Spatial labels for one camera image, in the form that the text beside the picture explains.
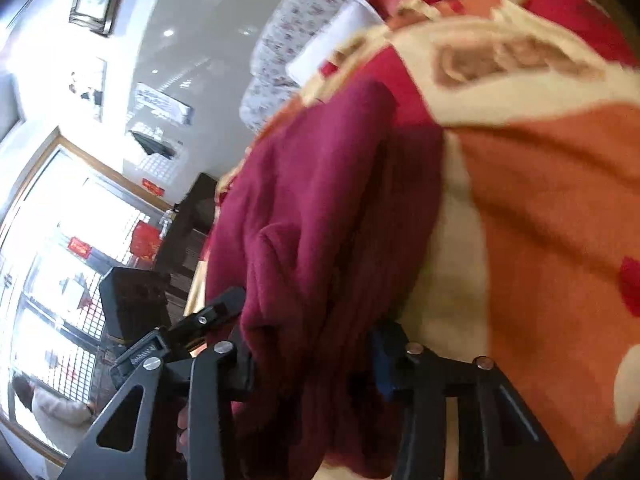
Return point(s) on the red orange checked blanket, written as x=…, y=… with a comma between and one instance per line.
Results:
x=525, y=185

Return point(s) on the red wall decoration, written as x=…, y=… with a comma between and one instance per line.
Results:
x=152, y=186

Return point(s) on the dark wooden cabinet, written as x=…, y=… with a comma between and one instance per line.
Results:
x=192, y=225

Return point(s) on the white pillow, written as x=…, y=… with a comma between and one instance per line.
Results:
x=330, y=45

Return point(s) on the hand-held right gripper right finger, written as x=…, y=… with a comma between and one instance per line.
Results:
x=382, y=360

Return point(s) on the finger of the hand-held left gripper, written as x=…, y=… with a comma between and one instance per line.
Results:
x=215, y=312

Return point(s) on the red paper window decoration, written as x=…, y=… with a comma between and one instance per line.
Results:
x=81, y=247
x=145, y=242

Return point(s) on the floral grey pillows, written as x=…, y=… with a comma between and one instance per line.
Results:
x=285, y=60

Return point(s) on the wall poster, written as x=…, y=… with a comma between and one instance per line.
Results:
x=90, y=87

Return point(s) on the maroon fleece sweater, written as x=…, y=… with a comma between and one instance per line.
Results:
x=325, y=210

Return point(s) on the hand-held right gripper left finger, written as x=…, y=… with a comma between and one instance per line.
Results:
x=210, y=410

